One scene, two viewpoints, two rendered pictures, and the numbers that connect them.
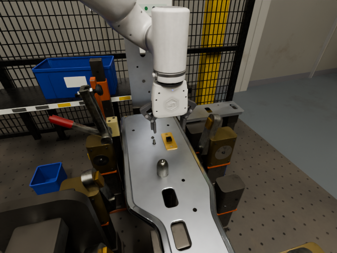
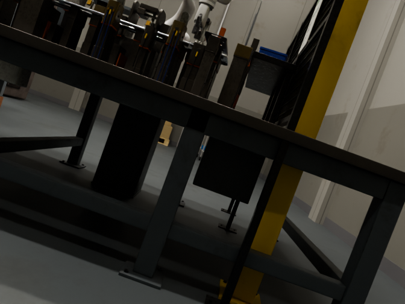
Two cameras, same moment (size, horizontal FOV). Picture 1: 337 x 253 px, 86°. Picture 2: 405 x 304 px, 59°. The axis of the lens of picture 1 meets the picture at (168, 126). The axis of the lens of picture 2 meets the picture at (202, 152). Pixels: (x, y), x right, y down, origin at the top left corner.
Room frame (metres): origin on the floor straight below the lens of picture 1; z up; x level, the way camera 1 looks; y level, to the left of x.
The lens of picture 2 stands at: (1.31, -1.74, 0.58)
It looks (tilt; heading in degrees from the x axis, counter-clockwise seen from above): 3 degrees down; 109
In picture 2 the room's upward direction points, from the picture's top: 20 degrees clockwise
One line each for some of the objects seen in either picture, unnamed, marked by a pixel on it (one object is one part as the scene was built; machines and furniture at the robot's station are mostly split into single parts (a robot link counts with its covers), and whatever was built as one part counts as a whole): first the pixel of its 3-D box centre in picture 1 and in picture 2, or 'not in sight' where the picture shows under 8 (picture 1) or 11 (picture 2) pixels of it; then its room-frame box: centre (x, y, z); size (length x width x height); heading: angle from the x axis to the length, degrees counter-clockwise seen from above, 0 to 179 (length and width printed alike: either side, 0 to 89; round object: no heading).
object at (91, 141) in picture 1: (105, 178); not in sight; (0.41, 0.22, 0.87); 0.10 x 0.07 x 0.35; 104
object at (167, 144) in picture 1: (168, 139); not in sight; (0.46, 0.00, 1.01); 0.08 x 0.04 x 0.01; 15
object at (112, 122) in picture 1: (120, 158); not in sight; (0.50, 0.19, 0.88); 0.04 x 0.04 x 0.37; 14
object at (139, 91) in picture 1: (142, 66); (249, 33); (0.71, 0.10, 1.17); 0.12 x 0.01 x 0.34; 104
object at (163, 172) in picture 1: (162, 168); not in sight; (0.33, 0.02, 1.02); 0.03 x 0.03 x 0.07
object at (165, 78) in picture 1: (168, 74); (207, 3); (0.46, 0.00, 1.23); 0.09 x 0.08 x 0.03; 104
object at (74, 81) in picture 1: (80, 76); (269, 67); (0.81, 0.40, 1.10); 0.30 x 0.17 x 0.13; 99
